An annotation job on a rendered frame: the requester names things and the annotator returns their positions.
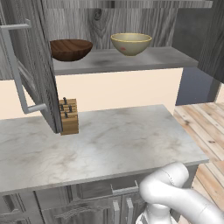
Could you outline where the grey wood cabinet door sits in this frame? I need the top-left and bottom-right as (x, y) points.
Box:
(0, 0), (63, 135)
(198, 0), (224, 84)

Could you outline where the wooden knife block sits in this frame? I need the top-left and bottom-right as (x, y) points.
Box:
(59, 96), (80, 137)

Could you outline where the beige ceramic bowl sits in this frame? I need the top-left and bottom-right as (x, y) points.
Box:
(110, 32), (153, 57)

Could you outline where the brown wooden bowl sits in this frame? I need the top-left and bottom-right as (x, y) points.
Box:
(49, 38), (94, 63)

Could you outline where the grey drawer front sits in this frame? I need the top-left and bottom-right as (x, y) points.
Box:
(70, 174), (148, 200)

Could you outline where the grey base cupboard door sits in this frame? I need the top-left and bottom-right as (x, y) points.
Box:
(34, 186), (123, 224)
(121, 194), (148, 224)
(0, 191), (40, 224)

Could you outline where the grey wood wall cabinet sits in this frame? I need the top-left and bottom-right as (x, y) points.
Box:
(42, 0), (214, 76)

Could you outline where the grey drawer handle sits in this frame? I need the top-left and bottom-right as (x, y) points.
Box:
(110, 179), (140, 197)

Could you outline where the grey cupboard door handle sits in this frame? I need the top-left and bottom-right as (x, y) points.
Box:
(125, 198), (135, 224)
(112, 199), (121, 224)

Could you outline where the grey cabinet door handle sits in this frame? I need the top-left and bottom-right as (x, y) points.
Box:
(0, 18), (48, 116)

